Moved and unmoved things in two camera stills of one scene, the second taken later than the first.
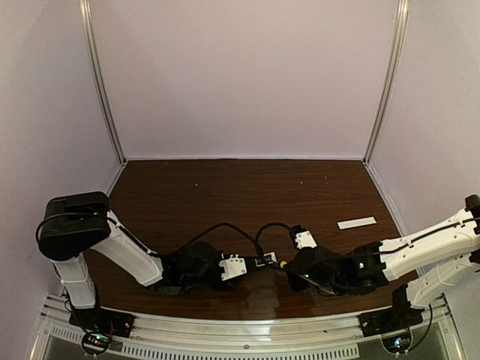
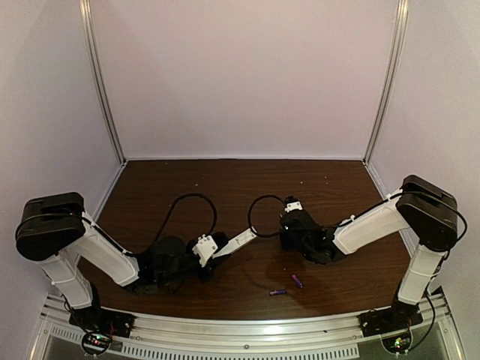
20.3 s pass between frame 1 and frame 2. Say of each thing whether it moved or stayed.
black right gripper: moved
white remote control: moved
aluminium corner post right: stayed
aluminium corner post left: stayed
